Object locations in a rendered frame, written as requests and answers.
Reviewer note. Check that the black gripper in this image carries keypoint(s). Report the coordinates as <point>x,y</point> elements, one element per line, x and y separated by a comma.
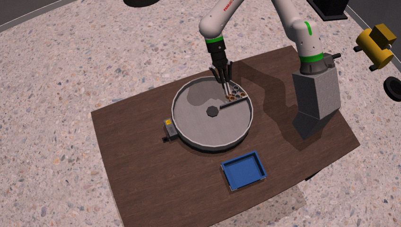
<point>219,60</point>

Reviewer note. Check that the blue rectangular tray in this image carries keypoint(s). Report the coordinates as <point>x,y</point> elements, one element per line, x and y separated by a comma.
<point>243,170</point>

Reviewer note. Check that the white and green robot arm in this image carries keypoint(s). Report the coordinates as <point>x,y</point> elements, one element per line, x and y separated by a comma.
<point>304,33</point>

